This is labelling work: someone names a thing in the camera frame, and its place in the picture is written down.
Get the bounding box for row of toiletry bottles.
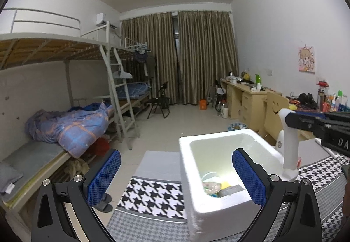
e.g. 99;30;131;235
316;81;350;113

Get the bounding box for white metal ladder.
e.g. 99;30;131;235
100;45;140;150

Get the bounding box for brown curtain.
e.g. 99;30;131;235
121;12;179;106
178;10;239;106

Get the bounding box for grey mattress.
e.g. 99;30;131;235
0;139;66;177

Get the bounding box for blue bed sheet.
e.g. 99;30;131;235
115;81;151;100

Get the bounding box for grey sock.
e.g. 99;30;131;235
219;184;245;198

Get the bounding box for beige cloth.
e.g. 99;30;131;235
64;158;89;177

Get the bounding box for wooden chair with smiley face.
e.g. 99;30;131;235
258;91;290;139

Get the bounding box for patterned waste bin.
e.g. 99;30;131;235
228;122;247;131

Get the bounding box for black headphones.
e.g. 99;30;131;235
298;93;318;104

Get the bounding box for grey pillow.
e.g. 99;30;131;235
0;161;24;193

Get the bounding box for cartoon wall poster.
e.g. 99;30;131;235
297;45;317;73

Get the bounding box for white remote control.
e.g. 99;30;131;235
314;138;341;158

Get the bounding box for white air conditioner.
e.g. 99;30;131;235
96;13;119;30

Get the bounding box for pile of desk clutter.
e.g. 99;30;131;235
226;71;267;92

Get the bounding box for black folding chair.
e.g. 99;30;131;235
148;82;170;119

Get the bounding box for wooden desk with drawers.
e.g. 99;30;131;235
221;79;282;119

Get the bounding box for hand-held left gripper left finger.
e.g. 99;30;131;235
31;148;121;242

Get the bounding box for dark printed desk cloth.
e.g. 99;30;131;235
287;101;329;114

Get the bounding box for houndstooth table mat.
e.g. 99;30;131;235
107;138;350;242

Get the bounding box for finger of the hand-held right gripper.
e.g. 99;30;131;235
285;111;325;131

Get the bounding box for white metal bunk bed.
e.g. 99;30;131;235
0;8;137;221
108;21;152;122

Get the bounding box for dark slippers pair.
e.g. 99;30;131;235
90;193;114;212

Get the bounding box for white foam box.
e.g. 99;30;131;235
179;129;283;242

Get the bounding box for red bag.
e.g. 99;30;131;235
94;137;110;155

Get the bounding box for wooden desk with printed cloth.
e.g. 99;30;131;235
287;100;350;141

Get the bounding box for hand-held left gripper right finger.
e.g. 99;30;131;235
232;148;323;242

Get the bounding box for blue plaid quilt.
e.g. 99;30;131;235
26;102;114;159

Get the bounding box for green plastic wrapper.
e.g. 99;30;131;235
203;182;222;195

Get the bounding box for dark hanging clothes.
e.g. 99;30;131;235
133;49;156;78

